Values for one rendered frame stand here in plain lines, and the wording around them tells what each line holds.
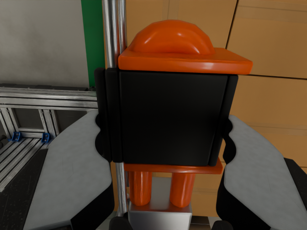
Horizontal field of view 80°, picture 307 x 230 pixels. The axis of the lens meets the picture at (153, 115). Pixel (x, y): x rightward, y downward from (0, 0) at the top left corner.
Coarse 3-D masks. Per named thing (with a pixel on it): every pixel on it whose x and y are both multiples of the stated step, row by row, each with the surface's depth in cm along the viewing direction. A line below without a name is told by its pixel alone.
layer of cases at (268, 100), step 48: (144, 0) 54; (192, 0) 54; (240, 0) 54; (288, 0) 54; (240, 48) 60; (288, 48) 60; (240, 96) 68; (288, 96) 68; (288, 144) 78; (192, 192) 93
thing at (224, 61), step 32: (128, 64) 10; (160, 64) 10; (192, 64) 10; (224, 64) 10; (128, 96) 11; (160, 96) 11; (192, 96) 11; (224, 96) 11; (128, 128) 12; (160, 128) 12; (192, 128) 12; (224, 128) 12; (128, 160) 13; (160, 160) 13; (192, 160) 13
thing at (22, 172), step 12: (36, 156) 8; (24, 168) 7; (36, 168) 7; (12, 180) 7; (24, 180) 7; (36, 180) 7; (12, 192) 6; (24, 192) 6; (0, 204) 6; (12, 204) 6; (24, 204) 6; (0, 216) 6; (12, 216) 6; (24, 216) 6; (0, 228) 5; (12, 228) 5; (60, 228) 5
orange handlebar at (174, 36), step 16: (144, 32) 11; (160, 32) 11; (176, 32) 11; (192, 32) 11; (128, 48) 12; (144, 48) 11; (160, 48) 11; (176, 48) 11; (192, 48) 11; (208, 48) 11; (144, 176) 16; (176, 176) 16; (192, 176) 16; (144, 192) 17; (176, 192) 17
